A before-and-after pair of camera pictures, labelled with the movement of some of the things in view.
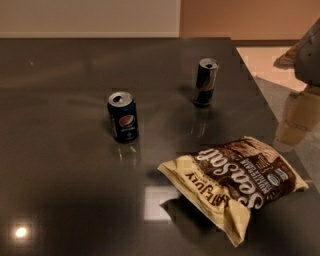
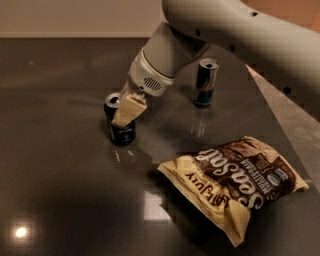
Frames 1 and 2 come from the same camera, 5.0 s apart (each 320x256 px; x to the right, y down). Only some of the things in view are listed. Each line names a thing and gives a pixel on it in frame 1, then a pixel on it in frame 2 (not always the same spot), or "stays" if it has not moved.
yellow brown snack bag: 228,181 stays
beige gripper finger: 302,115 to 148,79
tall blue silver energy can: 206,75 stays
